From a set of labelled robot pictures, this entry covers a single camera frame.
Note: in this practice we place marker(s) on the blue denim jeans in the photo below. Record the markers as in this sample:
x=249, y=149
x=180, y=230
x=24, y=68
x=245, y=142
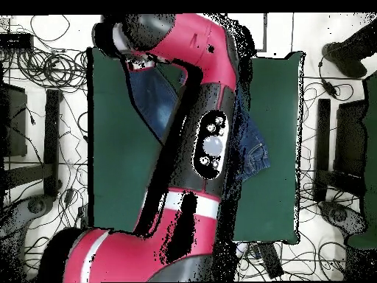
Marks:
x=153, y=100

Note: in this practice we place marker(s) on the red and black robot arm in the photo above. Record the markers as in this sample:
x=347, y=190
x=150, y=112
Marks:
x=191, y=177

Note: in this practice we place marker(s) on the black flat box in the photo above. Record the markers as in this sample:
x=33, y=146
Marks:
x=16, y=41

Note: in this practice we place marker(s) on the dark green table cloth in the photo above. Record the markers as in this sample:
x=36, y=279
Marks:
x=117, y=162

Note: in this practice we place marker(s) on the black stand bar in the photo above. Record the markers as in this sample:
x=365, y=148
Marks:
x=350, y=138
x=324, y=132
x=52, y=141

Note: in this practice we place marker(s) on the large black case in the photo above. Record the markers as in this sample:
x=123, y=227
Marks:
x=13, y=121

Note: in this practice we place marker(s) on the small black adapter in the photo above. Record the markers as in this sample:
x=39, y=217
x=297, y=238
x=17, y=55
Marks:
x=69, y=196

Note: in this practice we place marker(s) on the dark grey chair base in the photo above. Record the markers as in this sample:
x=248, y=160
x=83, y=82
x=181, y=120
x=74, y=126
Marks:
x=26, y=209

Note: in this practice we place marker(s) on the black power adapter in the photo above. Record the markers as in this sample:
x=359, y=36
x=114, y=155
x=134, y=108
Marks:
x=329, y=87

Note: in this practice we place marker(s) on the person's leg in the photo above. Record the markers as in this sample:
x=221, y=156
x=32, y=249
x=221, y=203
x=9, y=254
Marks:
x=350, y=56

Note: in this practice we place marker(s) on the black power strip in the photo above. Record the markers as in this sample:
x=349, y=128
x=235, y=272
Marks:
x=271, y=261

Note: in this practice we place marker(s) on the grey rectangular frame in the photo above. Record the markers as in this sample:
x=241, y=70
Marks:
x=265, y=32

